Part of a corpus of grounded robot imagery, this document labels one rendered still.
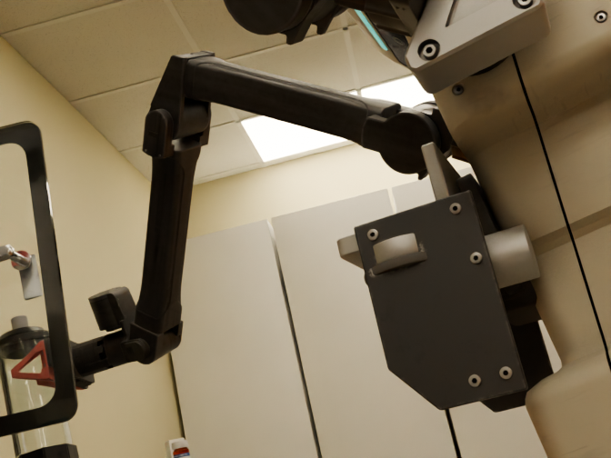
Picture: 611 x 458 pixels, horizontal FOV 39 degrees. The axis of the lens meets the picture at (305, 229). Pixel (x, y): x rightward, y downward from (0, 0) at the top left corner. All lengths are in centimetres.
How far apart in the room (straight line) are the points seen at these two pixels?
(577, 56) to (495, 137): 10
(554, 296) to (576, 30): 21
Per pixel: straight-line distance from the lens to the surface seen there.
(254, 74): 119
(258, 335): 423
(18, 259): 113
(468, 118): 71
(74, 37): 345
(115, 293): 146
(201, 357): 428
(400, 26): 66
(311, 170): 487
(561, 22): 72
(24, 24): 335
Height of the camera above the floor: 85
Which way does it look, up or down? 17 degrees up
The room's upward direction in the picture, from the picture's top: 13 degrees counter-clockwise
